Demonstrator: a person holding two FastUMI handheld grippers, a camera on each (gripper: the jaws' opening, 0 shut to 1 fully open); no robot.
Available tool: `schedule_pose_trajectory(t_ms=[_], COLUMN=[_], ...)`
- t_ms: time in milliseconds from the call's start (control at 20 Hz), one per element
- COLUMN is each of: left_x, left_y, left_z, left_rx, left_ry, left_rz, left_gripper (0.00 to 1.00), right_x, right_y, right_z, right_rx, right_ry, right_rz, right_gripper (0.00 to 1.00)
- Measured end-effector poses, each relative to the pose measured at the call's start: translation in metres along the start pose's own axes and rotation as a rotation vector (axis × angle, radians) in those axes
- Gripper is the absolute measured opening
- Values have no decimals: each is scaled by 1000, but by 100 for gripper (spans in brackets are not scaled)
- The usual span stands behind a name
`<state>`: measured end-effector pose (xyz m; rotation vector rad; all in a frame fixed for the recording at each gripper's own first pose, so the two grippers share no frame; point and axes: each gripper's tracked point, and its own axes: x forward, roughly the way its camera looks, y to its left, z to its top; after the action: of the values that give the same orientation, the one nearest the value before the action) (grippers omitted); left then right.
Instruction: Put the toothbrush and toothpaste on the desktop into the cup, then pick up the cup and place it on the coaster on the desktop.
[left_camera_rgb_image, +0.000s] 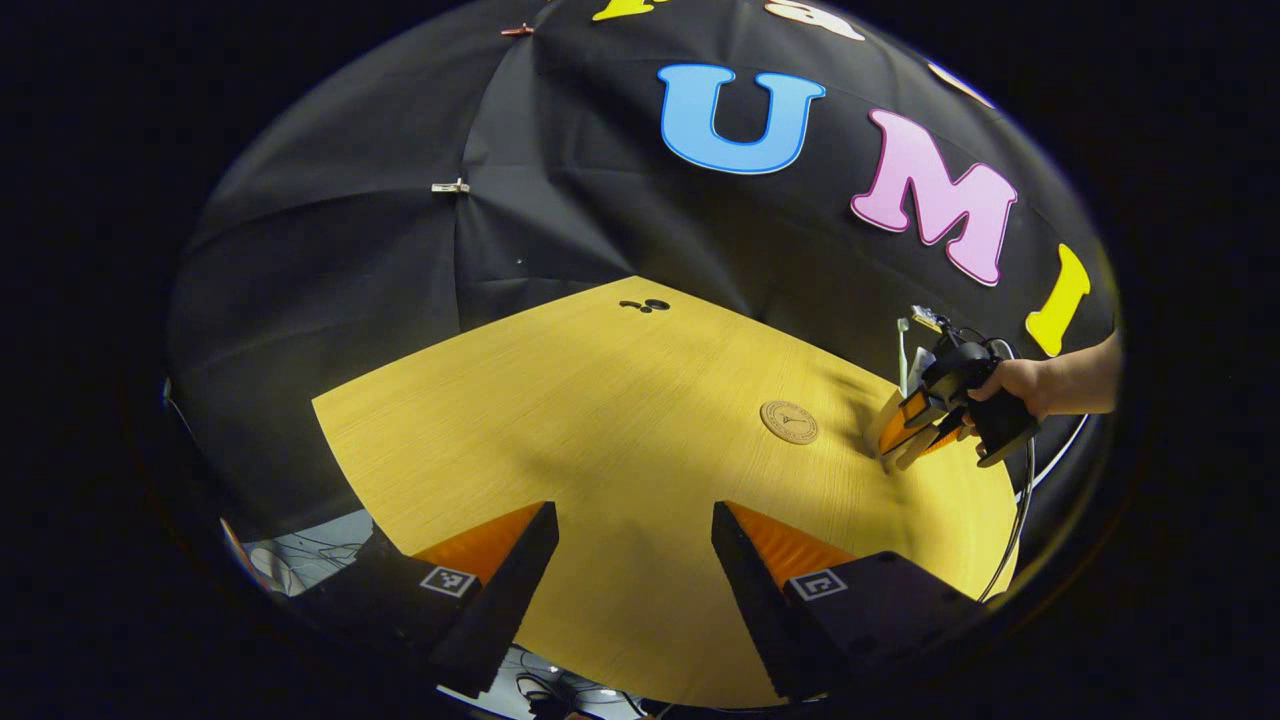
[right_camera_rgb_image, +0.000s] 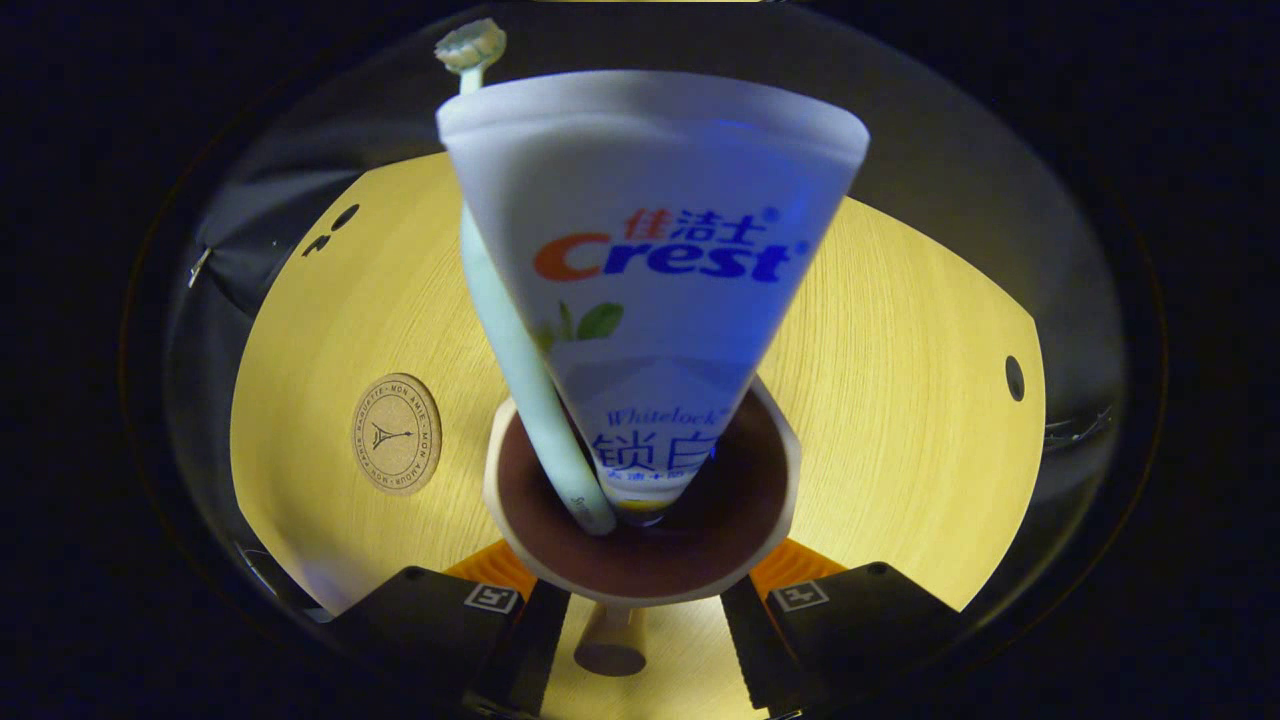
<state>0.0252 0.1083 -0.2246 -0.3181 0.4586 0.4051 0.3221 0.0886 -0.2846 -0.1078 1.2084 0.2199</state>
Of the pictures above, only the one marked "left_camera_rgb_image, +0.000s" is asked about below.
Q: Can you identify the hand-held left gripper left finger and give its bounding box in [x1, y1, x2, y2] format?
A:
[290, 500, 561, 699]

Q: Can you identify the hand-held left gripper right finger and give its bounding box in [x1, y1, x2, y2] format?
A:
[710, 500, 986, 703]

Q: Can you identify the beige cup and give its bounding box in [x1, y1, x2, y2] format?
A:
[876, 388, 946, 473]

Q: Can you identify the round cork coaster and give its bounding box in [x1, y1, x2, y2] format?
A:
[759, 400, 820, 446]

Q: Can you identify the wooden desktop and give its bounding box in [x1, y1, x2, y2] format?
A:
[312, 275, 1021, 709]

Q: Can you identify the black backdrop cloth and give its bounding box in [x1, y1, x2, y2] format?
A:
[165, 0, 1119, 561]

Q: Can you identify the white cable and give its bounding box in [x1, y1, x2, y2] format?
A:
[1015, 412, 1091, 501]

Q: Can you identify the dark gripper cable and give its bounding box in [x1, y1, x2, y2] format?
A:
[978, 340, 1041, 603]

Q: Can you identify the thin black cable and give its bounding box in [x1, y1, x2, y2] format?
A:
[515, 672, 601, 720]

